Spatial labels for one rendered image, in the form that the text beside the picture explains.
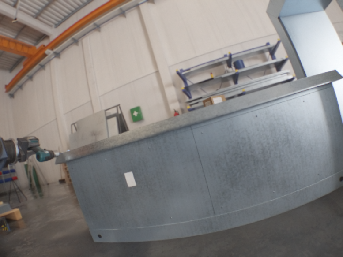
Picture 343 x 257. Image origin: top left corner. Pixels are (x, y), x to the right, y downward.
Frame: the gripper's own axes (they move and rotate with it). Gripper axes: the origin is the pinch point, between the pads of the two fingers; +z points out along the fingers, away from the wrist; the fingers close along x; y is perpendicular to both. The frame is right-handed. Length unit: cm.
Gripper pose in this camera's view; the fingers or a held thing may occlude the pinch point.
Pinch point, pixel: (35, 148)
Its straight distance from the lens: 122.5
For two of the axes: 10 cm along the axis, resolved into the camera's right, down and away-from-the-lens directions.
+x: -3.5, 9.3, 0.9
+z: 2.1, -0.1, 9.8
